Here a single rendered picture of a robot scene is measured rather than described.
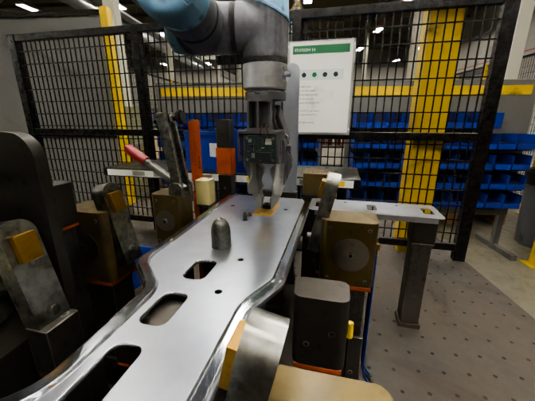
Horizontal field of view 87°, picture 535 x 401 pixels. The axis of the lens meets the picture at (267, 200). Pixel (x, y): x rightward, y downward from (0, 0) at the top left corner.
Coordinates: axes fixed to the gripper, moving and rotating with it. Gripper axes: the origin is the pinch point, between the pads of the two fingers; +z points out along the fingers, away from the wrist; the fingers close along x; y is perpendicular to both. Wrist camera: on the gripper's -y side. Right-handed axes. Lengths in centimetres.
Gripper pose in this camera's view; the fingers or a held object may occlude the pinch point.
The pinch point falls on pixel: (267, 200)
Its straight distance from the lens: 56.5
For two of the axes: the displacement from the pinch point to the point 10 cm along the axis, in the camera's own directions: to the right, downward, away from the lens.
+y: -2.3, 2.7, -9.3
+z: -0.1, 9.6, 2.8
